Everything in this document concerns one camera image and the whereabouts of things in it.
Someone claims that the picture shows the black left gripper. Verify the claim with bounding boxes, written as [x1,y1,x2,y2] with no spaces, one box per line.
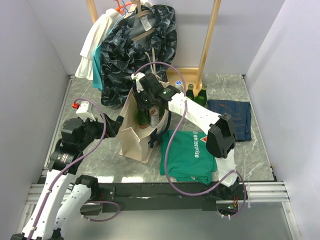
[77,112,121,150]

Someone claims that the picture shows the clear water bottle blue cap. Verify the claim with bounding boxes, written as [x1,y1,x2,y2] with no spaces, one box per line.
[174,80,183,91]

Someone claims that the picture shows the beige canvas tote bag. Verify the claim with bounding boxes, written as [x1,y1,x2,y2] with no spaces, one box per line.
[116,89,168,164]

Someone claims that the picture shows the green glass bottle gold cap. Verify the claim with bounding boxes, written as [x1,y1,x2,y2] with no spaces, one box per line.
[194,84,208,107]

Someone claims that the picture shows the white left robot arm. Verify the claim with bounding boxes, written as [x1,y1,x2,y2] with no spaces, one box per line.
[11,114,123,240]

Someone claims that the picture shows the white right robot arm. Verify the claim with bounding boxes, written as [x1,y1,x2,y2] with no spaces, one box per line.
[131,72,238,199]

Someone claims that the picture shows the red white beverage can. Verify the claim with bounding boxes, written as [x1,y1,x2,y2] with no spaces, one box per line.
[148,106,160,128]

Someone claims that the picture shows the teal hanging garment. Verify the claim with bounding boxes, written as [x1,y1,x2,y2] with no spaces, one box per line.
[92,44,103,92]

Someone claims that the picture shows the wooden clothes rack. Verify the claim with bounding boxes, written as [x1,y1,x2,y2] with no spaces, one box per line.
[86,0,221,94]

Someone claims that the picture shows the dark patterned hanging shirt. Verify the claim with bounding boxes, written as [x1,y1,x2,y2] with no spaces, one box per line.
[100,4,178,108]

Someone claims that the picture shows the green printed t-shirt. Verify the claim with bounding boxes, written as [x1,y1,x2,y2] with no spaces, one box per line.
[167,131,217,185]

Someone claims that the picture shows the wooden clothes hanger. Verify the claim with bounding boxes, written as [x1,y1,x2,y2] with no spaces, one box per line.
[131,0,156,42]

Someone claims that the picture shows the white hanging garment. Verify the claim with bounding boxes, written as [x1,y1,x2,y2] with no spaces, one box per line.
[75,8,122,81]

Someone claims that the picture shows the folded blue jeans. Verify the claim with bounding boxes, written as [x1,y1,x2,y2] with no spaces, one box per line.
[207,99,252,142]

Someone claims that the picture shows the orange clothes hanger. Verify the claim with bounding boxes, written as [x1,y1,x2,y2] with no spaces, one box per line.
[114,0,132,14]

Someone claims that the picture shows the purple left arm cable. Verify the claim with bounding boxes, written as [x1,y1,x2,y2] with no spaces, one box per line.
[27,98,121,238]

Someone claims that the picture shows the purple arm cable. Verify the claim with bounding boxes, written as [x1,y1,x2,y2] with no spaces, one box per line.
[134,61,248,221]
[27,98,121,238]

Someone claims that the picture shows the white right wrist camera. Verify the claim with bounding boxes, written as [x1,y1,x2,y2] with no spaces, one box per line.
[131,72,145,93]

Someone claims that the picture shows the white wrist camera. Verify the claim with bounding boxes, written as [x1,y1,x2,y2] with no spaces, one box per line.
[131,72,145,93]
[72,101,96,122]

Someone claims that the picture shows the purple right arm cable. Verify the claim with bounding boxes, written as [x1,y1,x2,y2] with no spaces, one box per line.
[134,61,248,221]

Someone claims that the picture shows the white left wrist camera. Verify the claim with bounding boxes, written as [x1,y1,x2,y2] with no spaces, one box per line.
[72,101,96,122]

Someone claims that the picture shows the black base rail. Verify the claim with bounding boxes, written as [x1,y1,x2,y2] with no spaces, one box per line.
[91,182,248,211]

